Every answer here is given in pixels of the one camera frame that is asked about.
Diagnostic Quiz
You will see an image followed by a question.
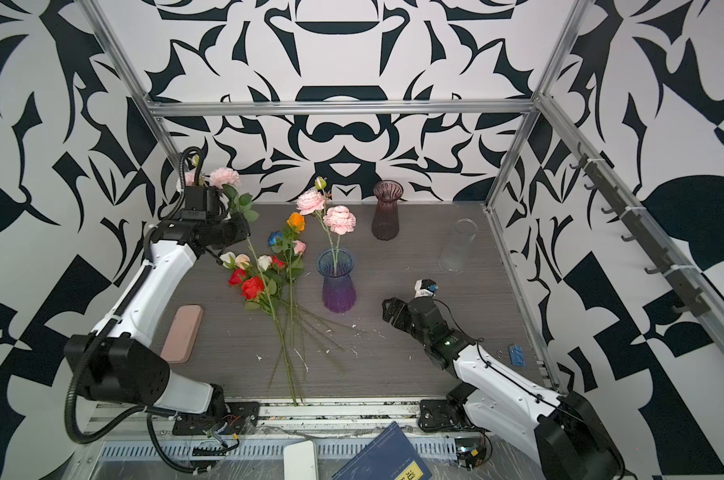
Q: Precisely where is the purple ribbed glass vase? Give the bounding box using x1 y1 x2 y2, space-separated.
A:
316 248 357 314

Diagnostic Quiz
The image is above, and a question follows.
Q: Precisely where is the large red rose stem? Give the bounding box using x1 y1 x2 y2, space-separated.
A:
229 268 286 336

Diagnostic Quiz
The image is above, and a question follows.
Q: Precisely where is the pink peony flower stem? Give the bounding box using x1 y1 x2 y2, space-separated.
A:
296 176 357 274

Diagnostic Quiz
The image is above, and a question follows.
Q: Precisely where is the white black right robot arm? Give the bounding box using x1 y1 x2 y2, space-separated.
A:
382 296 627 479

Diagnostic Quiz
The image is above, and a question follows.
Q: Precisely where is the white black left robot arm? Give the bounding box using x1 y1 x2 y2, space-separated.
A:
64 213 250 418

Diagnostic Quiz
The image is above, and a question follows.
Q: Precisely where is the clear glass vase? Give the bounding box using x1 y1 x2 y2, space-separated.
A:
439 218 478 273

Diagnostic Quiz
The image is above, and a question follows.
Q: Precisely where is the dark maroon glass vase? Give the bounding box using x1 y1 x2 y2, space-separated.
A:
371 180 404 241

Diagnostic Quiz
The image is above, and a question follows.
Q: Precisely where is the small blue card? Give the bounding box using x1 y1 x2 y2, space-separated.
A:
508 344 526 367

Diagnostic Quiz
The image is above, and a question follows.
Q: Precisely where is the pink rectangular block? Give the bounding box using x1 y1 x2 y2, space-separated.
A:
161 305 204 364

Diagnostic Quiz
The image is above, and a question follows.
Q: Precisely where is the blue book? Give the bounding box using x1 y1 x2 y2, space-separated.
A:
333 422 432 480

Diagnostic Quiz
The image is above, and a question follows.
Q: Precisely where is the white rectangular device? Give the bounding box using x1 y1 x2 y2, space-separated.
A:
283 440 319 480

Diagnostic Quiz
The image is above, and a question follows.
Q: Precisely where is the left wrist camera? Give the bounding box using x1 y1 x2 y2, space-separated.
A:
181 186 221 222

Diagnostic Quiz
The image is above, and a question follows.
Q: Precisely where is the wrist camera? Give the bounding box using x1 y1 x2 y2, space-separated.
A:
181 186 221 222
414 279 438 298

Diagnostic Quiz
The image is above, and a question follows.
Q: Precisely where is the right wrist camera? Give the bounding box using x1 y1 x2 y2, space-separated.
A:
414 279 438 298

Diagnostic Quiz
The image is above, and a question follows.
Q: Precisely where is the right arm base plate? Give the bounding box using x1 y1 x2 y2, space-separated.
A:
417 383 476 433

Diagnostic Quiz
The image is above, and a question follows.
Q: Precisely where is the black corrugated cable hose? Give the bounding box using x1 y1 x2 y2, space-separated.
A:
62 323 159 446

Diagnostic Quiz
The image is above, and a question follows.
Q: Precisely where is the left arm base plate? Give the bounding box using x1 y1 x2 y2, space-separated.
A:
172 401 261 436

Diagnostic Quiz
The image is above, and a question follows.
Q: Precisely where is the aluminium frame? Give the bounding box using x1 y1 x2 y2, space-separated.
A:
84 1 724 479

